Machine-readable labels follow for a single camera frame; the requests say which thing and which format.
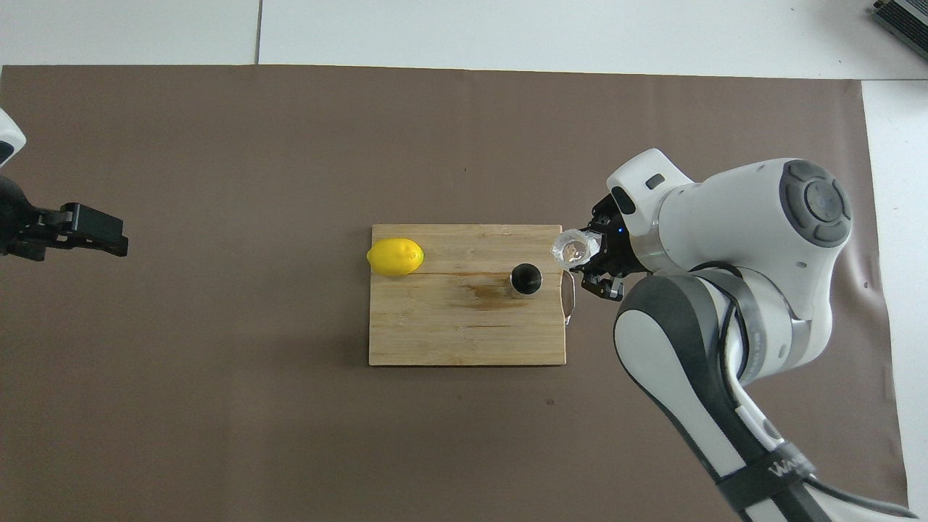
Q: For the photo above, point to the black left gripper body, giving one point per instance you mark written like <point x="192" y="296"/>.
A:
<point x="16" y="225"/>

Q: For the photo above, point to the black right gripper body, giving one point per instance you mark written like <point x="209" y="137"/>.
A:
<point x="622" y="246"/>

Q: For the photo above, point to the small clear glass cup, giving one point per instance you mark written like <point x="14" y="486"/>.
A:
<point x="562" y="250"/>

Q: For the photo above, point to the steel double jigger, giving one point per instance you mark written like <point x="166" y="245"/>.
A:
<point x="516" y="290"/>

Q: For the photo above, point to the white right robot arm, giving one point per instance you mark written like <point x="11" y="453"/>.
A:
<point x="739" y="217"/>

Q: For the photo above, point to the wooden cutting board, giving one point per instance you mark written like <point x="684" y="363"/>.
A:
<point x="435" y="326"/>

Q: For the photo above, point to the yellow lemon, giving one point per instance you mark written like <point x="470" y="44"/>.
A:
<point x="395" y="257"/>

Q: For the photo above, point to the brown paper table mat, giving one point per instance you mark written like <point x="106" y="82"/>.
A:
<point x="290" y="435"/>

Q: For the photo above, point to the grey ribbed metal device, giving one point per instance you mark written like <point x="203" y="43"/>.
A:
<point x="906" y="14"/>

